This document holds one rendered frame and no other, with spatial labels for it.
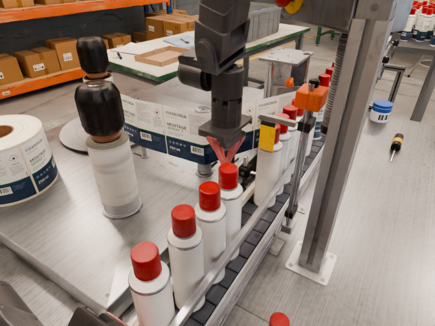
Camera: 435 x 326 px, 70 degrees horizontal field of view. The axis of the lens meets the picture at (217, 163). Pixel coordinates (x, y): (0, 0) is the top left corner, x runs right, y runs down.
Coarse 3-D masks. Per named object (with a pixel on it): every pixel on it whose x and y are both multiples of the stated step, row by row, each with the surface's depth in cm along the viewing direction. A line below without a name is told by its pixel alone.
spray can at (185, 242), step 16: (176, 208) 43; (192, 208) 43; (176, 224) 42; (192, 224) 42; (176, 240) 43; (192, 240) 43; (176, 256) 44; (192, 256) 44; (176, 272) 46; (192, 272) 46; (176, 288) 49; (192, 288) 48; (176, 304) 52
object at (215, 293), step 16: (320, 144) 97; (288, 192) 78; (256, 208) 73; (272, 208) 73; (256, 224) 68; (256, 240) 65; (240, 256) 61; (224, 288) 55; (208, 304) 53; (192, 320) 50
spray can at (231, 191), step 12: (228, 168) 51; (228, 180) 50; (228, 192) 51; (240, 192) 52; (228, 204) 52; (240, 204) 53; (228, 216) 53; (240, 216) 55; (228, 228) 55; (240, 228) 58; (228, 240) 57
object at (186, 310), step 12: (288, 168) 72; (276, 192) 66; (264, 204) 62; (252, 216) 59; (240, 240) 54; (228, 252) 52; (216, 264) 50; (216, 276) 49; (204, 288) 46; (192, 300) 45; (180, 312) 43; (180, 324) 42
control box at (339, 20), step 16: (304, 0) 46; (320, 0) 43; (336, 0) 41; (352, 0) 38; (400, 0) 40; (288, 16) 51; (304, 16) 47; (320, 16) 44; (336, 16) 41; (352, 16) 39; (400, 16) 42
